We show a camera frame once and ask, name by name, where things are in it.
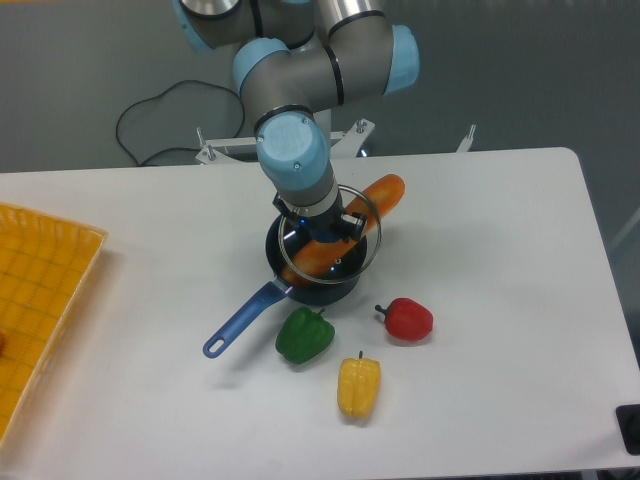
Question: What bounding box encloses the red toy bell pepper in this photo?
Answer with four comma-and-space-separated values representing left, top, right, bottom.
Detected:
375, 297, 434, 342

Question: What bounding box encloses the black floor cable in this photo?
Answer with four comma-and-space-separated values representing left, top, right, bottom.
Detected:
115, 79, 247, 167

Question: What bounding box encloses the dark blue saucepan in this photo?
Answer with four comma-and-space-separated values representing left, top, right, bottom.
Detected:
203, 237, 359, 358

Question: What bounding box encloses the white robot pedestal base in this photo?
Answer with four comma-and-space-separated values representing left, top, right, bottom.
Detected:
194, 117, 478, 165

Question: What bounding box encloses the black corner device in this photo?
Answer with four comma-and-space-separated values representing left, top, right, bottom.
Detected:
615, 404, 640, 456

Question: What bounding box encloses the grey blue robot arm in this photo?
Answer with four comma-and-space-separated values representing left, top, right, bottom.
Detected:
173, 1, 420, 243

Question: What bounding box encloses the yellow toy bell pepper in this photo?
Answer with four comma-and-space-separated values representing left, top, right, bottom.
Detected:
337, 351, 382, 419

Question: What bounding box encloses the orange toy baguette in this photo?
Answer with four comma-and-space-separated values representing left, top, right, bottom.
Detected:
286, 174, 405, 280

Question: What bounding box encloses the glass pot lid blue knob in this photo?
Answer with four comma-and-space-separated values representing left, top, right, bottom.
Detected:
267, 185, 383, 288

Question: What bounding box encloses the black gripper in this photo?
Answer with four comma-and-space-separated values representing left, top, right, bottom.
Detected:
272, 193, 367, 241

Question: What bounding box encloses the green toy bell pepper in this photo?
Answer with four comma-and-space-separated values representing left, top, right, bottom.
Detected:
275, 306, 335, 365

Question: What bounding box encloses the yellow woven basket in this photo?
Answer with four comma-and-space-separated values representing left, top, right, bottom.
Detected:
1, 203, 108, 440

